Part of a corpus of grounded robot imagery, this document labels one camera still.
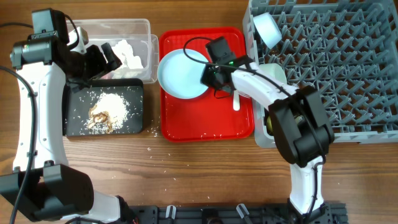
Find light blue plate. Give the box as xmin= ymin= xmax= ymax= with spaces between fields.
xmin=157 ymin=49 xmax=208 ymax=100

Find red serving tray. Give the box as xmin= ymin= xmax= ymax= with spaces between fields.
xmin=159 ymin=27 xmax=254 ymax=142

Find light blue small bowl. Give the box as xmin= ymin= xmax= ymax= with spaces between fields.
xmin=253 ymin=12 xmax=282 ymax=49

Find green bowl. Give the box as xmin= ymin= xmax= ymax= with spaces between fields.
xmin=259 ymin=63 xmax=287 ymax=84

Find white plastic spoon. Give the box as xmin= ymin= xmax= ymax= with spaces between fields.
xmin=233 ymin=90 xmax=241 ymax=111

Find black food waste tray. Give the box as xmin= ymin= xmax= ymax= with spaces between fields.
xmin=63 ymin=78 xmax=144 ymax=137

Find food scraps with rice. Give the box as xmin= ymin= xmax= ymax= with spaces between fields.
xmin=85 ymin=93 xmax=129 ymax=134

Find yellow plastic cup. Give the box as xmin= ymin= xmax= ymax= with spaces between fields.
xmin=266 ymin=116 xmax=273 ymax=134

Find white paper napkin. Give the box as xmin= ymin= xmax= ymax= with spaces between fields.
xmin=112 ymin=40 xmax=143 ymax=79

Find clear plastic waste bin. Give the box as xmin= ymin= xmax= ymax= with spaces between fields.
xmin=74 ymin=19 xmax=159 ymax=84

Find grey dishwasher rack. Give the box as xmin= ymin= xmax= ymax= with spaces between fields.
xmin=243 ymin=0 xmax=397 ymax=144

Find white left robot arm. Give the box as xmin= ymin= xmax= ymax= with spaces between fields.
xmin=1 ymin=8 xmax=139 ymax=223

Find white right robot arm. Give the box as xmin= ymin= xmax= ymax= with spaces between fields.
xmin=200 ymin=37 xmax=335 ymax=223

